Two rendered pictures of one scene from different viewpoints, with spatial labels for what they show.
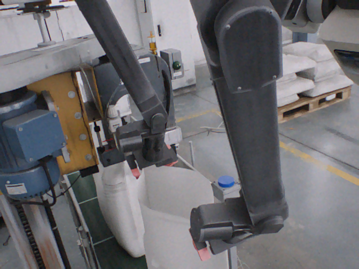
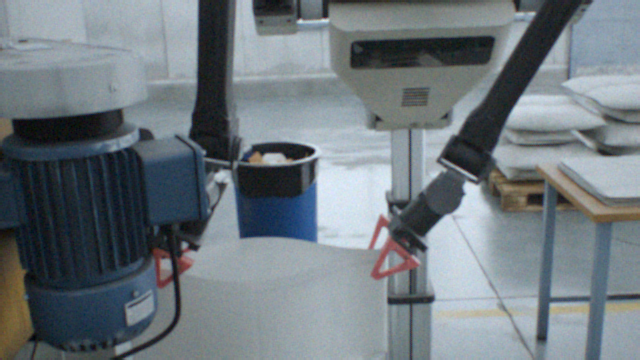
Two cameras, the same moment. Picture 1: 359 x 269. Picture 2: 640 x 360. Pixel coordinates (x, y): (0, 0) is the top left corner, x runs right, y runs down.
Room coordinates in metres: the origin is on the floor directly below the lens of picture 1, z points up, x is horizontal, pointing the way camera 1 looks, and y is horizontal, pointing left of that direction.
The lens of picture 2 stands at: (0.24, 1.00, 1.49)
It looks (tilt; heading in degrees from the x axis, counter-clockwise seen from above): 17 degrees down; 293
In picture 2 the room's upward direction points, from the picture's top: 2 degrees counter-clockwise
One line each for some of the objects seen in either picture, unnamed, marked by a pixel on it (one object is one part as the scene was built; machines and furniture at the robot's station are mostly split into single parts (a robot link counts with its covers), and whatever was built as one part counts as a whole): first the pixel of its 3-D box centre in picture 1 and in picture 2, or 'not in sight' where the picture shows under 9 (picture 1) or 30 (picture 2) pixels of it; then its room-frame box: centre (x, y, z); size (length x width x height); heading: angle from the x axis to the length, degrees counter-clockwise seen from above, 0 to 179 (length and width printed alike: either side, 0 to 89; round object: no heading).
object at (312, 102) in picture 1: (287, 97); not in sight; (3.95, -1.39, 0.07); 1.20 x 0.82 x 0.14; 115
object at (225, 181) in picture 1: (226, 182); not in sight; (1.07, -0.15, 0.84); 0.06 x 0.06 x 0.02
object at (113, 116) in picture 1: (117, 128); not in sight; (0.99, 0.18, 1.14); 0.05 x 0.04 x 0.16; 113
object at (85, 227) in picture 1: (74, 206); not in sight; (1.51, 0.59, 0.53); 1.05 x 0.02 x 0.41; 23
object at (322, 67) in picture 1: (320, 64); not in sight; (3.89, -1.75, 0.44); 0.68 x 0.44 x 0.15; 113
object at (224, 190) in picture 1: (226, 189); not in sight; (1.07, -0.15, 0.81); 0.08 x 0.08 x 0.06; 23
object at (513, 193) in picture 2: not in sight; (578, 180); (0.41, -3.92, 0.07); 1.20 x 0.82 x 0.14; 21
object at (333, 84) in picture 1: (320, 84); not in sight; (3.89, -1.76, 0.20); 0.67 x 0.43 x 0.15; 113
